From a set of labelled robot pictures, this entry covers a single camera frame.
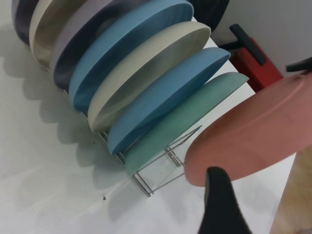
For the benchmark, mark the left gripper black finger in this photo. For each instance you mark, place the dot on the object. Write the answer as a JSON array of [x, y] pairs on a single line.
[[221, 204]]

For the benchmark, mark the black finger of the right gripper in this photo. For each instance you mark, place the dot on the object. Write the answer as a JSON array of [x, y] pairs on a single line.
[[301, 65]]

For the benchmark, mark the pink round plate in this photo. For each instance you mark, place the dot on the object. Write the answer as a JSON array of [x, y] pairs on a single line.
[[256, 136]]

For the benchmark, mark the green plate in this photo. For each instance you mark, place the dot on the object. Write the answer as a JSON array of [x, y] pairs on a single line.
[[170, 131]]

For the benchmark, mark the blue plate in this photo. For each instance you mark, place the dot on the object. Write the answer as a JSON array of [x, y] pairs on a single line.
[[151, 114], [97, 80]]

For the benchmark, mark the beige plate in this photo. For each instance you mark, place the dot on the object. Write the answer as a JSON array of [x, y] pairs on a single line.
[[41, 44], [126, 92]]

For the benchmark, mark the dark purple plate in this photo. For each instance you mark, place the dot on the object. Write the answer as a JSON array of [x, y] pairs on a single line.
[[63, 65], [22, 24]]

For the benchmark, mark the red and black object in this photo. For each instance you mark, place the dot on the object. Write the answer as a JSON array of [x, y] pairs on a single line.
[[258, 70]]

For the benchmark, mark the dark navy rounded object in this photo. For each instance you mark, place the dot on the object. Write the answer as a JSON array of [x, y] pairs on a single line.
[[209, 12]]

